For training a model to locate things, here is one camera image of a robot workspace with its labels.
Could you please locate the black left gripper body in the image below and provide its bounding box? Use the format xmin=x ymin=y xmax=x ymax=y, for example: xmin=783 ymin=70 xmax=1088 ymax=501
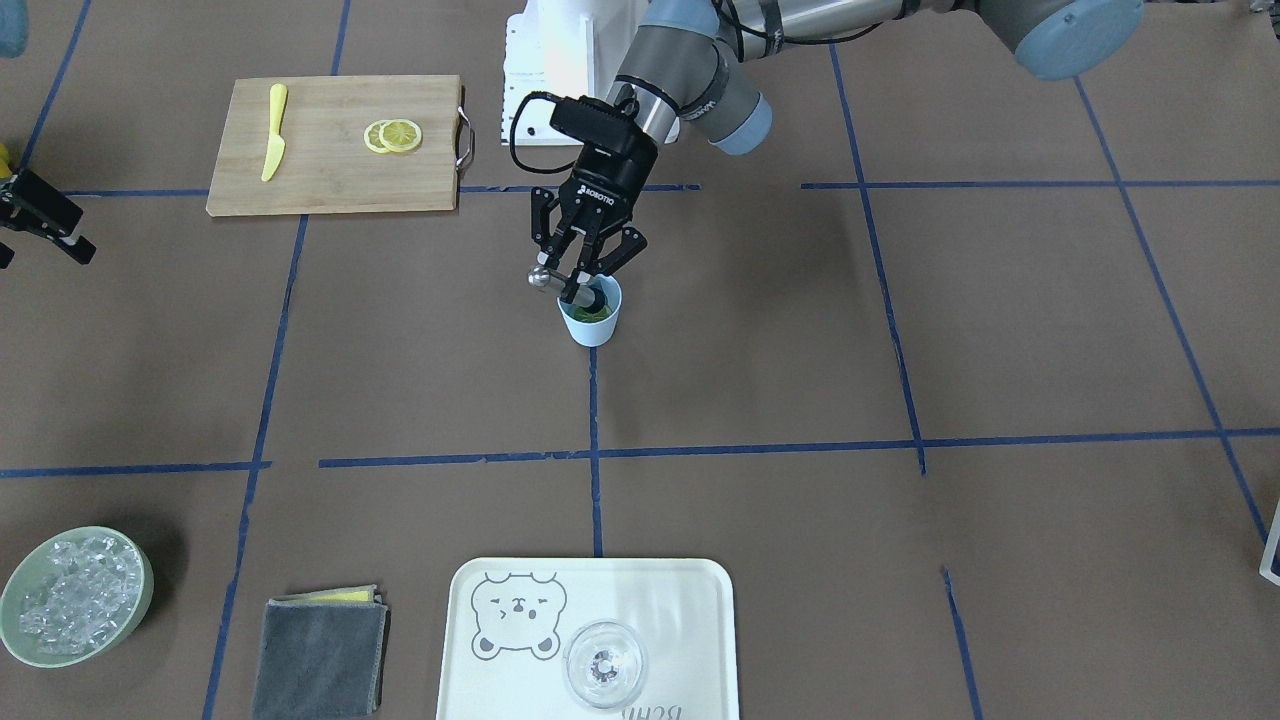
xmin=534 ymin=145 xmax=658 ymax=263

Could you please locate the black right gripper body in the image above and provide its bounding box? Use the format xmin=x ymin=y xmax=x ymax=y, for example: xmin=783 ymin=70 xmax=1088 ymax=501
xmin=1 ymin=165 xmax=28 ymax=269

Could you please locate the steel muddler black tip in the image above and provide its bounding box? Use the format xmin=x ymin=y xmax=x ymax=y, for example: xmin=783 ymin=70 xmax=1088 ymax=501
xmin=527 ymin=264 xmax=608 ymax=313

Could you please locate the lemon slice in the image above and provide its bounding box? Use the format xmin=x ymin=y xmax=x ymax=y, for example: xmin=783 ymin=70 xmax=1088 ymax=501
xmin=364 ymin=118 xmax=422 ymax=154
xmin=568 ymin=304 xmax=613 ymax=324

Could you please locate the light blue cup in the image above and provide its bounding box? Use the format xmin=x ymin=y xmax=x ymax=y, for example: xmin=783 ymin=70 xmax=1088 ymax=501
xmin=557 ymin=275 xmax=623 ymax=348

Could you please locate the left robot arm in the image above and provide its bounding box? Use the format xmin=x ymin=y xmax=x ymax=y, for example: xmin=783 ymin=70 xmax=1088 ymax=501
xmin=525 ymin=1 xmax=1146 ymax=311

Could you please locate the wooden cutting board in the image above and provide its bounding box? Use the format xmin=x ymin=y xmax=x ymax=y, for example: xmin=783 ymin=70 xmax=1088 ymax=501
xmin=206 ymin=74 xmax=466 ymax=218

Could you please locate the yellow plastic knife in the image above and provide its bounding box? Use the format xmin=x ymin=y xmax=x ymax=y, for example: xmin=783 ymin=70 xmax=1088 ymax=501
xmin=260 ymin=83 xmax=288 ymax=183

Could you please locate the green bowl of ice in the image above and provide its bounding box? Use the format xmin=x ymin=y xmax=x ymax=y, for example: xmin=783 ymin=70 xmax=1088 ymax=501
xmin=1 ymin=527 xmax=155 ymax=669

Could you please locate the cream bear tray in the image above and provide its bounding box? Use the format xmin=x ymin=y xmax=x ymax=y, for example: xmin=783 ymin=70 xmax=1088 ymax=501
xmin=436 ymin=557 xmax=741 ymax=719

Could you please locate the clear wine glass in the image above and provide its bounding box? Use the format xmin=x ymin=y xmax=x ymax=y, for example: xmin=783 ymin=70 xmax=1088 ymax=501
xmin=564 ymin=619 xmax=649 ymax=711

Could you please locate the grey folded cloth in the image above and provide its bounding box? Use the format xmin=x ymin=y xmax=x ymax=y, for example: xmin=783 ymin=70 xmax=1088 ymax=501
xmin=251 ymin=584 xmax=389 ymax=719

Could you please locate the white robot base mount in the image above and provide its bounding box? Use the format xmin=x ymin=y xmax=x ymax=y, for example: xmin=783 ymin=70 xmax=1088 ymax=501
xmin=499 ymin=1 xmax=653 ymax=147

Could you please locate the white wire cup rack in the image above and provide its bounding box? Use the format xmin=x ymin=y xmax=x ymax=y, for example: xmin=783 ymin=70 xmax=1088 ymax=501
xmin=1258 ymin=503 xmax=1280 ymax=587

